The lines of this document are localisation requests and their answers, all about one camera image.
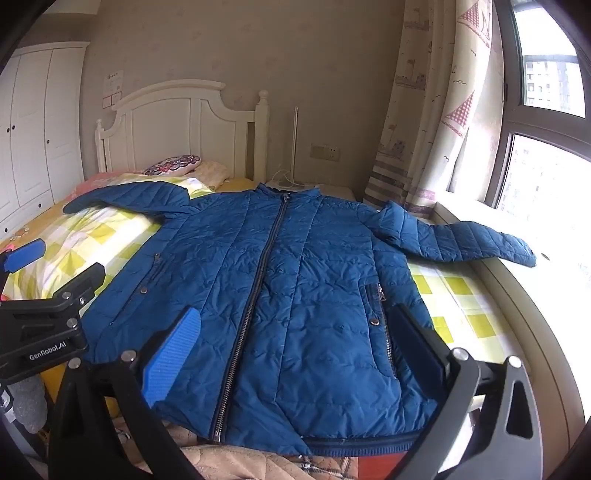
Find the yellow checked bed sheet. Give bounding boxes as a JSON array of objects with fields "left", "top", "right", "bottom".
[{"left": 0, "top": 172, "right": 515, "bottom": 370}]

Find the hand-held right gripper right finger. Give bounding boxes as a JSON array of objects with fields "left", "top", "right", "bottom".
[{"left": 389, "top": 304, "right": 546, "bottom": 480}]

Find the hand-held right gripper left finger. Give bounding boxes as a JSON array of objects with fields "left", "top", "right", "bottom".
[{"left": 47, "top": 307, "right": 206, "bottom": 480}]

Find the dark framed window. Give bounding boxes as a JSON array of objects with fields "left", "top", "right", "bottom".
[{"left": 485, "top": 0, "right": 591, "bottom": 232}]

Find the white nightstand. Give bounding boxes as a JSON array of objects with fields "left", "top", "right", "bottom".
[{"left": 295, "top": 184, "right": 358, "bottom": 204}]

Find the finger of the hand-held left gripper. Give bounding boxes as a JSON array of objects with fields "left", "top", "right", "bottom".
[
  {"left": 7, "top": 262, "right": 107, "bottom": 320},
  {"left": 0, "top": 237, "right": 47, "bottom": 301}
]

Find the beige window sill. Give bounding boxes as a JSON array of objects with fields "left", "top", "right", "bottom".
[{"left": 434, "top": 200, "right": 591, "bottom": 480}]

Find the white wardrobe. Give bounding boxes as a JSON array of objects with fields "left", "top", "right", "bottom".
[{"left": 0, "top": 41, "right": 90, "bottom": 241}]

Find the thin metal pole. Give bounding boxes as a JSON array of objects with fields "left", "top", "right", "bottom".
[{"left": 290, "top": 107, "right": 300, "bottom": 185}]

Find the purple patterned cushion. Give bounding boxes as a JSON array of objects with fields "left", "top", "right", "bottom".
[{"left": 142, "top": 154, "right": 203, "bottom": 177}]

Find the white wooden headboard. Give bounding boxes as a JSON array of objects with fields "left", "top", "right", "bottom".
[{"left": 95, "top": 80, "right": 270, "bottom": 185}]

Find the printed beige curtain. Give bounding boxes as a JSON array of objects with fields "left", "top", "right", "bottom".
[{"left": 362, "top": 0, "right": 504, "bottom": 220}]

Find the blue quilted jacket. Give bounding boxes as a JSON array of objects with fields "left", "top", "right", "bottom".
[{"left": 62, "top": 181, "right": 537, "bottom": 457}]

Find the beige pillow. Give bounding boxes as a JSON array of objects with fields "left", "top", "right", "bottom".
[{"left": 191, "top": 161, "right": 232, "bottom": 190}]

